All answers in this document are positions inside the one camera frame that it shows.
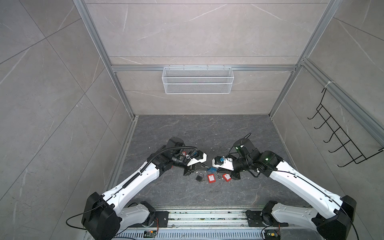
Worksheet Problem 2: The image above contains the red padlock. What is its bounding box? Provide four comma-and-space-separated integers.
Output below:
223, 173, 232, 182
207, 174, 216, 183

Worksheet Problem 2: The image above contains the small black padlock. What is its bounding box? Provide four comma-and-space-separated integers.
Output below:
196, 173, 205, 183

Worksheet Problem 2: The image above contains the blue padlock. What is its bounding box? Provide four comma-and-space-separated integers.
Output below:
207, 168, 217, 173

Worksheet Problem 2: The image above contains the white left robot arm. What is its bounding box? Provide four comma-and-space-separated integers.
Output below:
79, 137, 207, 240

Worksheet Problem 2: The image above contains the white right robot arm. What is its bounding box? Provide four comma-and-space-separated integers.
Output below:
212, 136, 357, 240

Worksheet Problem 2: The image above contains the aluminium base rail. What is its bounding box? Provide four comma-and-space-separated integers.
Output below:
82, 206, 334, 240

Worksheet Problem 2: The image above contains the white wire mesh basket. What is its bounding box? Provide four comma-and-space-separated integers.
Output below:
162, 67, 234, 95

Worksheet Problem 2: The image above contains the black wire hook rack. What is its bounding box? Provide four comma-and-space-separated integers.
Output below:
307, 88, 384, 168

